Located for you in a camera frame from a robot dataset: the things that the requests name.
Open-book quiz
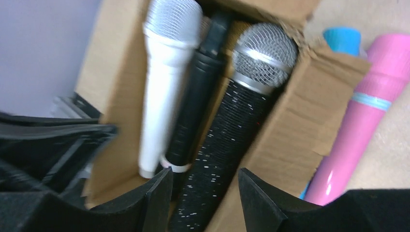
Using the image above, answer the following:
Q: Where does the plain black microphone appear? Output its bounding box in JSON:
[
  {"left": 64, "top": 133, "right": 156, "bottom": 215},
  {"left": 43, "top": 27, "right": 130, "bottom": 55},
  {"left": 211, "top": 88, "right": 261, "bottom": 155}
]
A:
[{"left": 159, "top": 11, "right": 234, "bottom": 201}]

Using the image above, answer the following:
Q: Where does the black glitter microphone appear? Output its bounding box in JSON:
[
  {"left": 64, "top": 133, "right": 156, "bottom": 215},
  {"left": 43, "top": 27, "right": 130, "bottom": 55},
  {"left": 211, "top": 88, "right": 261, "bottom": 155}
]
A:
[{"left": 168, "top": 23, "right": 298, "bottom": 232}]

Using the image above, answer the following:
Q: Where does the white microphone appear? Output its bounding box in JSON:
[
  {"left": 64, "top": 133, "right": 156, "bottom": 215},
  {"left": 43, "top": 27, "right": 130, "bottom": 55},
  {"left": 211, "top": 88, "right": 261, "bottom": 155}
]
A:
[{"left": 138, "top": 0, "right": 203, "bottom": 179}]

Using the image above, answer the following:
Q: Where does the blue microphone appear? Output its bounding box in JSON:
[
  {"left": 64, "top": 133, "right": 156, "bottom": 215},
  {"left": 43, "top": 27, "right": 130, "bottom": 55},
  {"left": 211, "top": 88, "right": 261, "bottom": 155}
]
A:
[{"left": 304, "top": 27, "right": 365, "bottom": 205}]

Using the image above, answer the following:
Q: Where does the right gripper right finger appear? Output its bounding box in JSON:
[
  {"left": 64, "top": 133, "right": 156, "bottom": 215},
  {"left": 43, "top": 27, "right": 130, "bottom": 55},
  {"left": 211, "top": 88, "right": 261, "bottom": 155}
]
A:
[{"left": 238, "top": 168, "right": 410, "bottom": 232}]

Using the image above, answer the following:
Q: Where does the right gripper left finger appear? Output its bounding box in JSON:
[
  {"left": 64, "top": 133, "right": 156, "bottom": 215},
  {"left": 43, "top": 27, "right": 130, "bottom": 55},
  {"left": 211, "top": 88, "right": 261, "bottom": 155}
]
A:
[{"left": 0, "top": 169, "right": 173, "bottom": 232}]

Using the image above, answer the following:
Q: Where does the pink microphone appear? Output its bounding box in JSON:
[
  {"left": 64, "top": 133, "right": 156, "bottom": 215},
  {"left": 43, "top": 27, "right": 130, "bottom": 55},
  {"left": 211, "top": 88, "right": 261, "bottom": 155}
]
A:
[{"left": 304, "top": 33, "right": 410, "bottom": 205}]

